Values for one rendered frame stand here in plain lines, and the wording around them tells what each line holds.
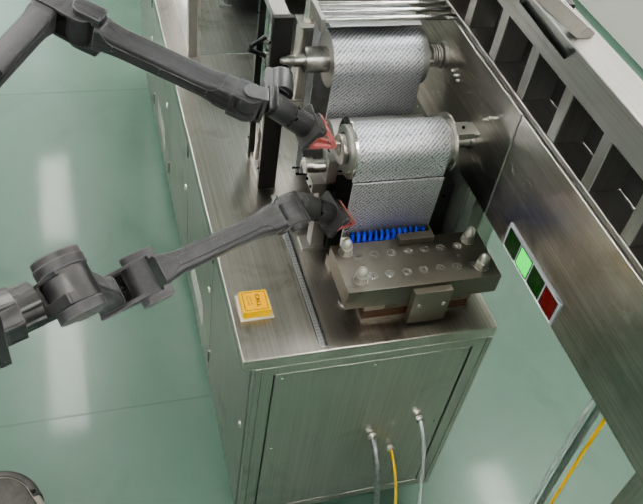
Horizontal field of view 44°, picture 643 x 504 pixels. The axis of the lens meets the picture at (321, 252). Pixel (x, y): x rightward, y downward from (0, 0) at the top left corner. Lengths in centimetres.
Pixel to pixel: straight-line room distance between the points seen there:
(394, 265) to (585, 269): 51
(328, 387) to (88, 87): 260
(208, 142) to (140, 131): 154
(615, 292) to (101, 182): 258
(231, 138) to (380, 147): 72
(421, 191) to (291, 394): 60
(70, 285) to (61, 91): 307
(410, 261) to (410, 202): 15
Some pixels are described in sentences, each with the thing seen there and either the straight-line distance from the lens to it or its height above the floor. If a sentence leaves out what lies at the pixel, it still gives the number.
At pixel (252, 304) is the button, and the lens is 194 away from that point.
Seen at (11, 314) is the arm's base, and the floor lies 148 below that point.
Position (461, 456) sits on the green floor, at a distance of 291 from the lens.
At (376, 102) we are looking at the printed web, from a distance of 207.
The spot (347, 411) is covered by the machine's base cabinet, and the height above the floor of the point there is 61.
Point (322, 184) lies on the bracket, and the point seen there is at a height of 113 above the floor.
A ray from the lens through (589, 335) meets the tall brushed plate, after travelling 167.
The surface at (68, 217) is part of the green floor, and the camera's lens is 351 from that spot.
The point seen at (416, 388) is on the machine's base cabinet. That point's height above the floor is 67.
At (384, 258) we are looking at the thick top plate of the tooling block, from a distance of 195.
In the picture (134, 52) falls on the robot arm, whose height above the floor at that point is 147.
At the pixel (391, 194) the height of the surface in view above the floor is 115.
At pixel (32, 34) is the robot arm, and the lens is 174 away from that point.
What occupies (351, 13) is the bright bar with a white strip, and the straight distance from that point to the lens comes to 202.
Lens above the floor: 239
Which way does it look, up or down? 45 degrees down
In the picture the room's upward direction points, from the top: 10 degrees clockwise
